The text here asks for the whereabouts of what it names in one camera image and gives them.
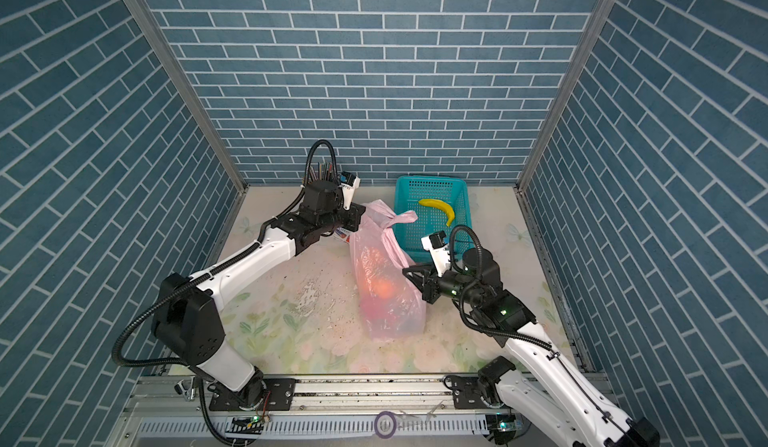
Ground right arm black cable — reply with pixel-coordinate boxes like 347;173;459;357
447;224;625;430

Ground yellow banana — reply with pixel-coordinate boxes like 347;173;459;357
418;198;456;227

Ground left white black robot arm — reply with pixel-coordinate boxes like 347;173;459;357
152;172;365;405

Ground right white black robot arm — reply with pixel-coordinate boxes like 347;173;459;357
402;248;660;446

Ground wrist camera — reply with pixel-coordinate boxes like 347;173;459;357
339;171;360;210
421;230;451;277

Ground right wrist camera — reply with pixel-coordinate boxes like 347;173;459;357
421;230;451;277

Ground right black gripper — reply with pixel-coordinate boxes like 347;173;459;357
403;259;484;309

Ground teal plastic basket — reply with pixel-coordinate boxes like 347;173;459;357
393;176;472;263

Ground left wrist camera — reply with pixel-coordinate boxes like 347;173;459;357
339;171;360;210

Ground aluminium mounting rail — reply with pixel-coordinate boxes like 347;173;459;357
107;372;631;447

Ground pink plastic bag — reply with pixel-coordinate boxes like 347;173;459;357
350;199;426;340

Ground white pencil box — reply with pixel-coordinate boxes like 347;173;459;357
334;228;352;243

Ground purple tape roll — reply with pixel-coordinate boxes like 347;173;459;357
373;411;398;439

